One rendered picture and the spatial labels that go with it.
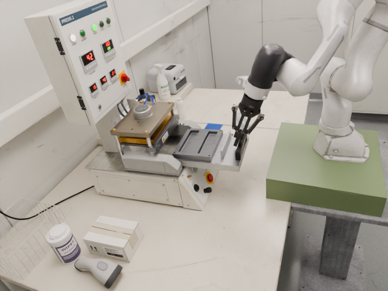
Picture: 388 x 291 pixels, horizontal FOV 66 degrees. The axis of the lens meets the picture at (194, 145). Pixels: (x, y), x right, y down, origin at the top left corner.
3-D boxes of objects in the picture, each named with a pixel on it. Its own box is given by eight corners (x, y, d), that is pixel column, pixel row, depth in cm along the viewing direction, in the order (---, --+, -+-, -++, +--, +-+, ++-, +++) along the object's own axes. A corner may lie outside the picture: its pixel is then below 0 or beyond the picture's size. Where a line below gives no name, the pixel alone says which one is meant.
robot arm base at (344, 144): (369, 141, 134) (376, 114, 125) (368, 167, 121) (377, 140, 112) (316, 133, 143) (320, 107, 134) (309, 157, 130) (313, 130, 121)
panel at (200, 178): (204, 207, 129) (180, 175, 122) (220, 164, 152) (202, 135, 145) (207, 206, 128) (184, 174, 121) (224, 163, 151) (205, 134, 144)
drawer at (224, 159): (170, 166, 127) (166, 151, 123) (187, 137, 144) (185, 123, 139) (239, 173, 117) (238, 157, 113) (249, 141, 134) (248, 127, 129)
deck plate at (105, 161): (85, 168, 136) (84, 167, 136) (122, 127, 162) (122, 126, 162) (178, 179, 121) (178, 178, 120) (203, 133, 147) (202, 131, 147)
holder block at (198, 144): (173, 158, 125) (172, 153, 124) (189, 132, 140) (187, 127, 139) (211, 161, 120) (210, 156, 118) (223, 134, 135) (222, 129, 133)
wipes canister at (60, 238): (55, 262, 117) (38, 237, 108) (70, 244, 123) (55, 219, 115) (72, 268, 114) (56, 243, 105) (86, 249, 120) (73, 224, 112)
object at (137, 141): (120, 145, 130) (114, 126, 125) (143, 119, 147) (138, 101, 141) (156, 148, 124) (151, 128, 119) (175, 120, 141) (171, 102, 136)
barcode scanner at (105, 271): (69, 277, 110) (60, 264, 106) (83, 258, 116) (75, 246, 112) (114, 293, 103) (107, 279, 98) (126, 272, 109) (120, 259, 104)
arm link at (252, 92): (270, 91, 101) (264, 105, 104) (273, 76, 110) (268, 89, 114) (235, 79, 102) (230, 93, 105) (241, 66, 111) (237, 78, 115)
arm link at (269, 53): (297, 87, 107) (280, 73, 114) (313, 52, 99) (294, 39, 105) (256, 89, 100) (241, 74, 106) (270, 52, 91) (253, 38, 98)
